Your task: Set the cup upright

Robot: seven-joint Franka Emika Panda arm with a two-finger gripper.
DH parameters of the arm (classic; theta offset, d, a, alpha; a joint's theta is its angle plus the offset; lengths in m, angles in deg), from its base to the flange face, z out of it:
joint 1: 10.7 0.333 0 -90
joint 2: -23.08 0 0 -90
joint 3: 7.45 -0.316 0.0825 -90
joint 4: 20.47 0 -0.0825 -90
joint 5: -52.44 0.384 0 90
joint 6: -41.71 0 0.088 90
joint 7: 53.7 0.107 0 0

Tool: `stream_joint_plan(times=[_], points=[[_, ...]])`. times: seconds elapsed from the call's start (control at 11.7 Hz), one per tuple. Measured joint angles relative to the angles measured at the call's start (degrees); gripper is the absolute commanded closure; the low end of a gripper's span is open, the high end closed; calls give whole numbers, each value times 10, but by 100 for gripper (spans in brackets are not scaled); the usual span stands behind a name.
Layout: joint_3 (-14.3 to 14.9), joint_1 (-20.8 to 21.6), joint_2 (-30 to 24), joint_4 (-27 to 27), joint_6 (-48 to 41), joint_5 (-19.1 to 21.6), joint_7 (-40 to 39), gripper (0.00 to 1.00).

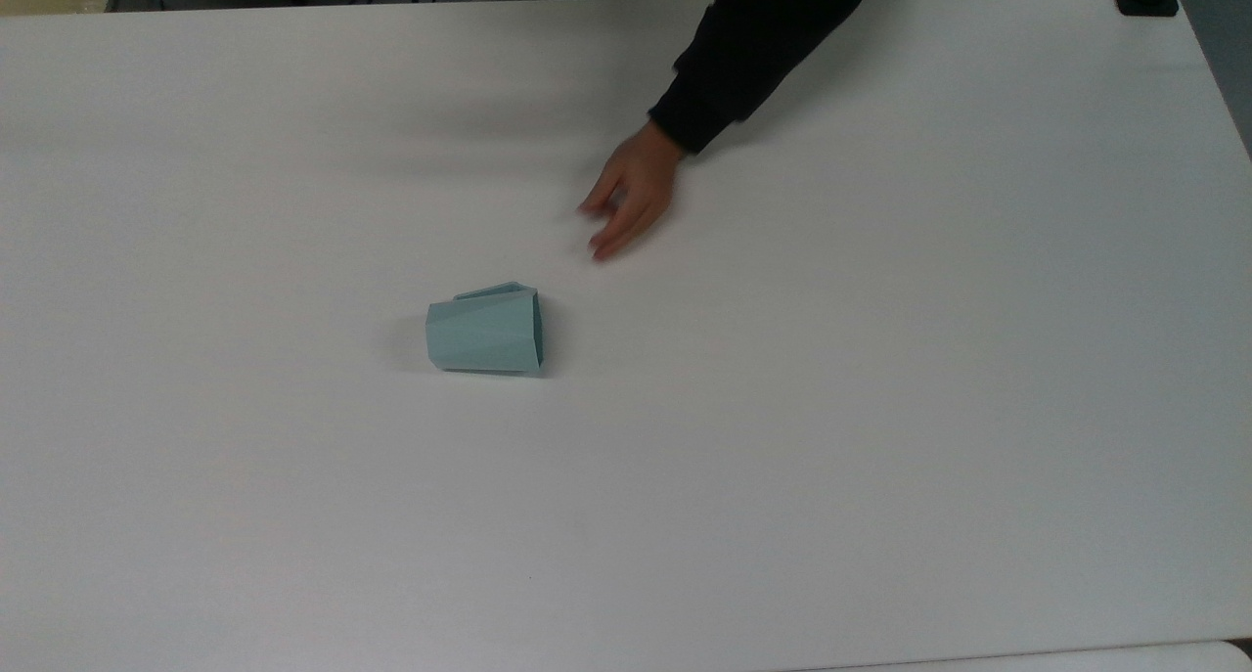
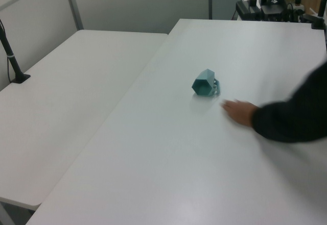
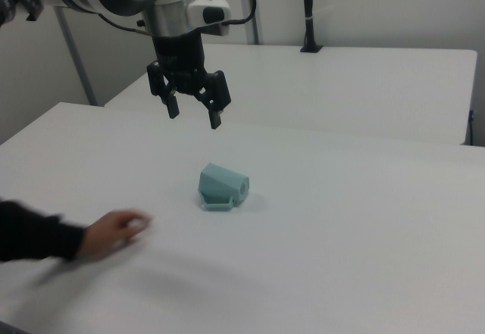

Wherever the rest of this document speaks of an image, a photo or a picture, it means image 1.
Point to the person's bare hand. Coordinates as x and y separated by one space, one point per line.
636 188

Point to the light teal faceted cup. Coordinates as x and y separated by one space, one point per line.
481 337

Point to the black sleeved forearm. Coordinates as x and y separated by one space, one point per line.
748 46

